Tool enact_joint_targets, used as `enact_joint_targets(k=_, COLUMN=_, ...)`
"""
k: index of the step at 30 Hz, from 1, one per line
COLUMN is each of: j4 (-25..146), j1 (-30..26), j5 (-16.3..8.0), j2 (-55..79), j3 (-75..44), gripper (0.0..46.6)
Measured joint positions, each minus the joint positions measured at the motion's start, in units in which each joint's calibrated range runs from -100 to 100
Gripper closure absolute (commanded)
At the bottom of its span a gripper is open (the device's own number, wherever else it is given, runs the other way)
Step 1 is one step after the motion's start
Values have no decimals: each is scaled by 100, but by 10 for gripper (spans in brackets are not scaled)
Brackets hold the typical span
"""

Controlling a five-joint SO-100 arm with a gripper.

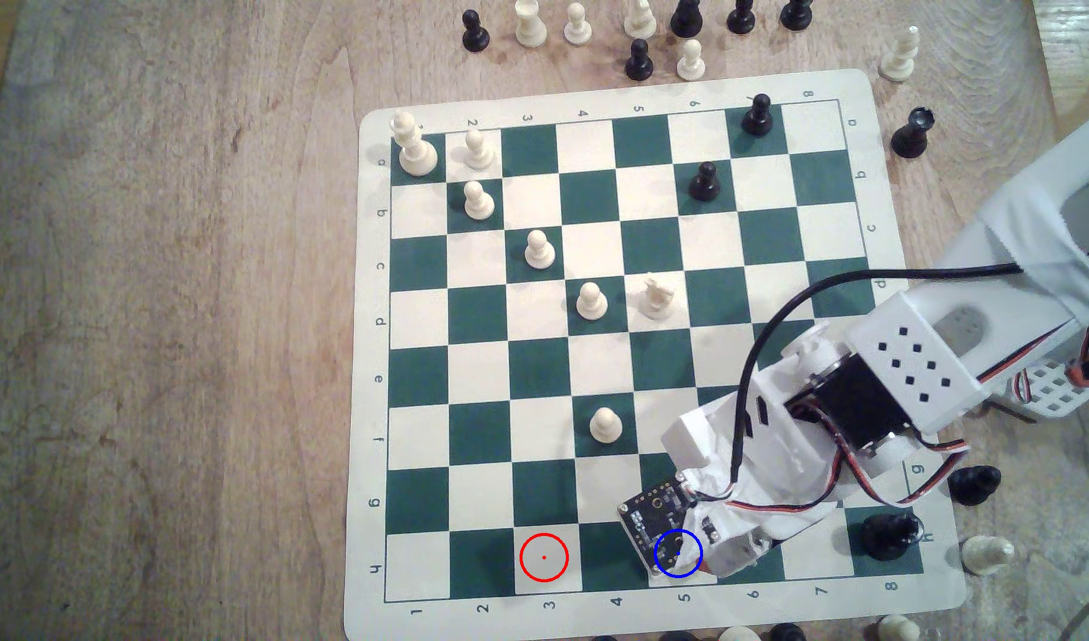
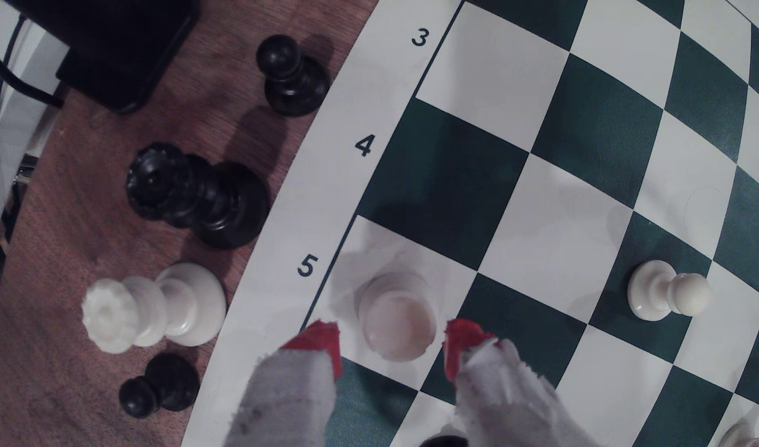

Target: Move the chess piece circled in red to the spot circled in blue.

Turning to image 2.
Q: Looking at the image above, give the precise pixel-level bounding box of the black box device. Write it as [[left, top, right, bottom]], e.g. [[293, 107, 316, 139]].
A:
[[7, 0, 202, 115]]

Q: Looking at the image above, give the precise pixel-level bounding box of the white chess knight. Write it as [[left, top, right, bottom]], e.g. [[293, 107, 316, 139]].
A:
[[718, 419, 759, 447]]

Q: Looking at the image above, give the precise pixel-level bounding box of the green white chess board mat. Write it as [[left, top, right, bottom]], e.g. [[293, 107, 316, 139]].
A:
[[181, 0, 759, 447]]

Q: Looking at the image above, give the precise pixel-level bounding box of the white chess queen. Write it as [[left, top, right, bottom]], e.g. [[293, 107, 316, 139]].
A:
[[82, 262, 227, 355]]

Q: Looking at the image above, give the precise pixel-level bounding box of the white chess pawn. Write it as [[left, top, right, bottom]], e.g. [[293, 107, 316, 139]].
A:
[[627, 260, 712, 322]]

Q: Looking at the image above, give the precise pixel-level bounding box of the black chess queen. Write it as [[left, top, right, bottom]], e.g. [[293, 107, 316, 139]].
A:
[[125, 143, 271, 250]]

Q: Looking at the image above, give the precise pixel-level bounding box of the white chess piece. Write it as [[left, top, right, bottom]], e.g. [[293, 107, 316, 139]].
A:
[[356, 270, 440, 363]]

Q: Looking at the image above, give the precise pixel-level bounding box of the black device cable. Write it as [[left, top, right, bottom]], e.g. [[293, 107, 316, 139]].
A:
[[0, 14, 67, 109]]

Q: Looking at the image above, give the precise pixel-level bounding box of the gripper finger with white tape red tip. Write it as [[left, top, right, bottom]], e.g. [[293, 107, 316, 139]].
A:
[[223, 320, 344, 447], [443, 318, 599, 447]]

